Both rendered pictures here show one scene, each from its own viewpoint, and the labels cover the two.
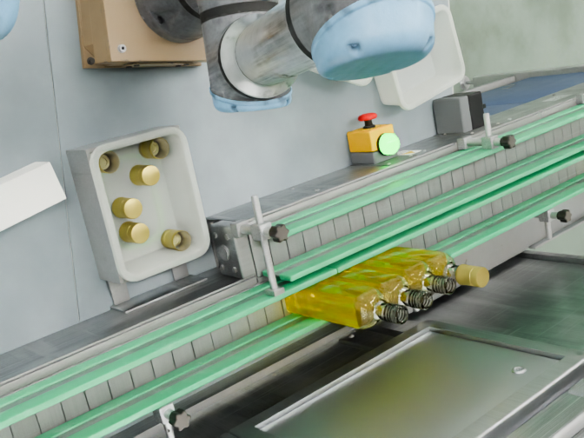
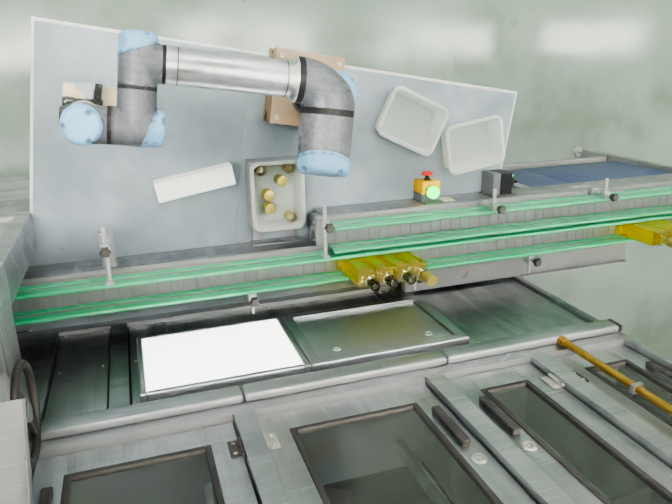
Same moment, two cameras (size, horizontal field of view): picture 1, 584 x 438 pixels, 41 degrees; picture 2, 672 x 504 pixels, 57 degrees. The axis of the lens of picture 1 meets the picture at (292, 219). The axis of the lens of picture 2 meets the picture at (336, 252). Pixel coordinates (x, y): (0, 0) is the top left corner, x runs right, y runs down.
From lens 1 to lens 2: 0.79 m
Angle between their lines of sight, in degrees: 18
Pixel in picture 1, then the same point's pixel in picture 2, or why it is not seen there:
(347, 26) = (303, 159)
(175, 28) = not seen: hidden behind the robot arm
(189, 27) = not seen: hidden behind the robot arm
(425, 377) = (385, 322)
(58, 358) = (212, 257)
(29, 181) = (219, 172)
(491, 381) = (411, 333)
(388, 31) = (317, 166)
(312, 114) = (393, 164)
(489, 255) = (487, 272)
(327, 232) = (373, 233)
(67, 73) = (253, 121)
